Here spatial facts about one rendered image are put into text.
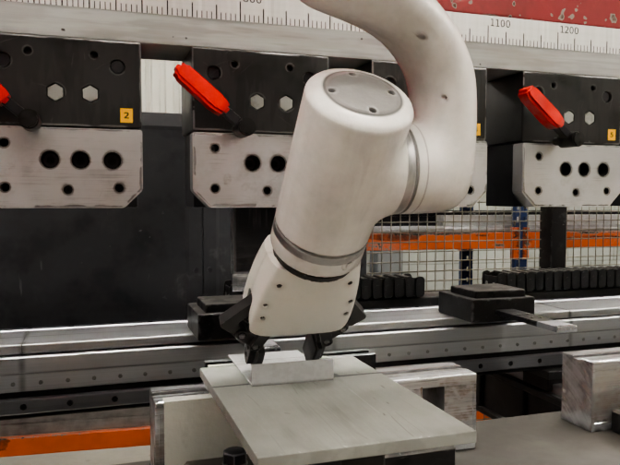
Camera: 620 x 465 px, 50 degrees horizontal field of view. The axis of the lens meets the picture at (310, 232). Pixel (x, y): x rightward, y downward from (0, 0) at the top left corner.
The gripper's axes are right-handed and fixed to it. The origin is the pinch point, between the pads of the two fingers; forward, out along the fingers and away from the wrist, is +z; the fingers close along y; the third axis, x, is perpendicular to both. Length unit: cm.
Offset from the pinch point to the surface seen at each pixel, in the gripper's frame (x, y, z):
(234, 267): -10.1, 4.0, -2.4
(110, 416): -95, 14, 166
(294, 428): 13.7, 3.7, -8.7
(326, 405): 10.1, -0.7, -5.5
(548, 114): -16.1, -31.7, -20.2
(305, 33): -24.4, -3.3, -23.6
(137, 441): -86, 4, 170
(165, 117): -63, 6, 14
